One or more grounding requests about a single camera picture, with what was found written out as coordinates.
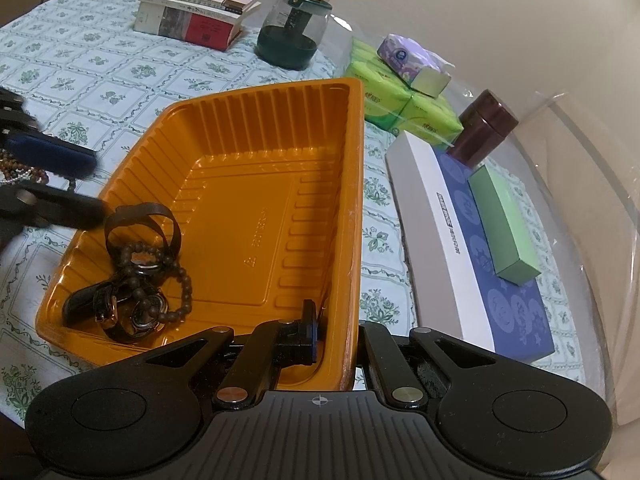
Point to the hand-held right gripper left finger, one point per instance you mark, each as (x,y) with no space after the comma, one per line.
(300,341)

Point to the white blue flat box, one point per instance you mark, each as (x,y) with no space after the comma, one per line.
(435,220)

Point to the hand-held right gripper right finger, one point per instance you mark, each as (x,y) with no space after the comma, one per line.
(374,347)

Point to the brown cylindrical canister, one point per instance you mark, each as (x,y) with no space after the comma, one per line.
(482,127)

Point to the thin white book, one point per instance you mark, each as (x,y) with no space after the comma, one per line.
(240,9)

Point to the gold buckle black wristwatch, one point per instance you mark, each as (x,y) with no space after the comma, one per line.
(125,322)

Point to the small green box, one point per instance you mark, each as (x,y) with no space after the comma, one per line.
(505,225)

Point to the purple tissue pack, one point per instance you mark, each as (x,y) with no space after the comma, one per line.
(405,57)

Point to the orange plastic tray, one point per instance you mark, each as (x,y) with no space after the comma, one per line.
(260,200)

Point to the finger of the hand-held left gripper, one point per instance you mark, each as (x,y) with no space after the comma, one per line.
(60,206)
(55,155)

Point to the green tissue multipack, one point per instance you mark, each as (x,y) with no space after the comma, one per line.
(425,112)

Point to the thick white red book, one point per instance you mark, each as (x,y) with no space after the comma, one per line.
(190,25)

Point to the glass jar with green base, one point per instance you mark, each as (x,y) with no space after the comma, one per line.
(295,35)

